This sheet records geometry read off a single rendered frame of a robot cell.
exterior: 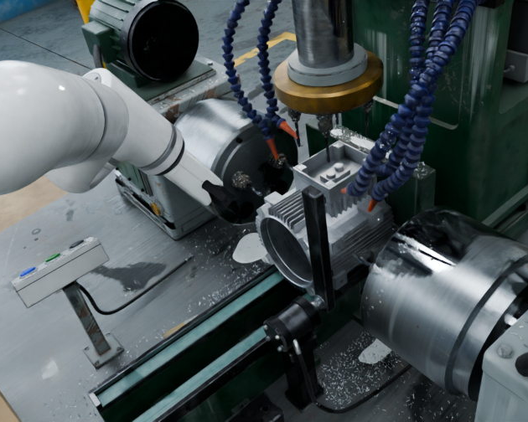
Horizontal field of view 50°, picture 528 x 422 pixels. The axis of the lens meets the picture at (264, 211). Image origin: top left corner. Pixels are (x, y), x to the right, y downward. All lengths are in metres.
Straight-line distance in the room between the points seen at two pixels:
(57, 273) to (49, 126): 0.69
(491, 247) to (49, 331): 0.98
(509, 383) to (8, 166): 0.59
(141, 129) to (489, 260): 0.51
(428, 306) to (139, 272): 0.81
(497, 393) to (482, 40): 0.53
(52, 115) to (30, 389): 0.94
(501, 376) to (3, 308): 1.15
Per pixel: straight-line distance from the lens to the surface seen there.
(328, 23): 0.88
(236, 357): 1.04
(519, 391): 0.75
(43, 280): 1.11
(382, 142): 0.77
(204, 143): 1.19
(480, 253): 0.85
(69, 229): 1.67
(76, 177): 0.72
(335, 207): 1.02
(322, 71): 0.90
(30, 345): 1.40
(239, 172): 1.18
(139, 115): 0.79
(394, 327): 0.88
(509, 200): 1.30
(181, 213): 1.45
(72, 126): 0.47
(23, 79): 0.45
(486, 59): 0.99
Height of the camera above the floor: 1.75
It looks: 39 degrees down
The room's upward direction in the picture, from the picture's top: 11 degrees counter-clockwise
